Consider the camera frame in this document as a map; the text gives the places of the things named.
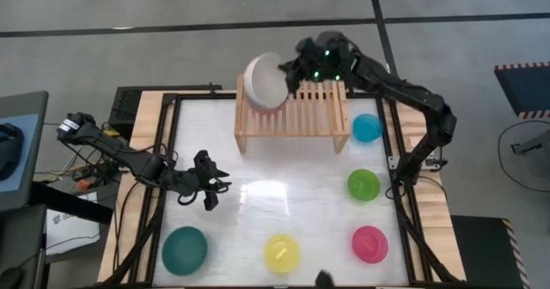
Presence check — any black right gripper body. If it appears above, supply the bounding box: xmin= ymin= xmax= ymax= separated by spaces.
xmin=294 ymin=37 xmax=340 ymax=86

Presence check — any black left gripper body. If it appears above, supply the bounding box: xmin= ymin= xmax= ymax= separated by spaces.
xmin=188 ymin=163 xmax=218 ymax=195

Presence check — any large white bowl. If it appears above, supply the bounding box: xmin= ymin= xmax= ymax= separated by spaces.
xmin=242 ymin=52 xmax=290 ymax=111

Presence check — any large grey-blue bowl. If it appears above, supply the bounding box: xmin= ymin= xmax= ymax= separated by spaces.
xmin=243 ymin=94 xmax=288 ymax=114

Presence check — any large dark teal bowl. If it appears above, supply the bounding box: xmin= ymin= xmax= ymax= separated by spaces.
xmin=161 ymin=225 xmax=209 ymax=277

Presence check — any cyan translucent plastic bowl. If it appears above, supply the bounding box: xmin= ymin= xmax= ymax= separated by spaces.
xmin=351 ymin=113 xmax=384 ymax=144

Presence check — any yellow translucent plastic bowl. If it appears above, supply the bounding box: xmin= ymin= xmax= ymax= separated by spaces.
xmin=263 ymin=233 xmax=302 ymax=275

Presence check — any green translucent plastic bowl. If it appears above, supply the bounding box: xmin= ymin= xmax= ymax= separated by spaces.
xmin=346 ymin=168 xmax=382 ymax=202

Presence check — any wooden slatted shelf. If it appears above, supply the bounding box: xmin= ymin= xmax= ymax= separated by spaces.
xmin=234 ymin=74 xmax=352 ymax=155

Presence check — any white printed paper sheet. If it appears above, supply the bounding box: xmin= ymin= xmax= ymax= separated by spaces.
xmin=45 ymin=192 xmax=102 ymax=255

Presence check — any pink translucent plastic bowl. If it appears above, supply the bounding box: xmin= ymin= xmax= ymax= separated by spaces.
xmin=351 ymin=224 xmax=389 ymax=265

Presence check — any grey case with blue pad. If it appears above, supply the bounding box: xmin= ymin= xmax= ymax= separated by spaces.
xmin=0 ymin=90 xmax=49 ymax=212

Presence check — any dark grey cabinet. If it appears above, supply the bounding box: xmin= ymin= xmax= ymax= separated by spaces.
xmin=0 ymin=202 xmax=48 ymax=289

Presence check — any blue hazard-striped platform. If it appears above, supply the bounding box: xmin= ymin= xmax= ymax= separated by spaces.
xmin=493 ymin=61 xmax=550 ymax=120

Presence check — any grey stand foot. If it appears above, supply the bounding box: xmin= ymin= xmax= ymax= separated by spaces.
xmin=510 ymin=129 xmax=550 ymax=156

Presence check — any black hazard-striped floor mat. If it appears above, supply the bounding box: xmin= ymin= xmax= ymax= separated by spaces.
xmin=449 ymin=214 xmax=532 ymax=289

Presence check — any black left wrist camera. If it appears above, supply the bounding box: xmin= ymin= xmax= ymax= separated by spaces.
xmin=192 ymin=149 xmax=216 ymax=169

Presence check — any black aluminium table frame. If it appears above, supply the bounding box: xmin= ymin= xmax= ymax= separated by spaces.
xmin=101 ymin=91 xmax=465 ymax=289

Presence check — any black table-level camera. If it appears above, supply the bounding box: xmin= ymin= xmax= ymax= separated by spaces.
xmin=314 ymin=269 xmax=337 ymax=289

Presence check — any black floor cable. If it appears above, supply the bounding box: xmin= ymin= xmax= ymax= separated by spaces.
xmin=497 ymin=120 xmax=550 ymax=194

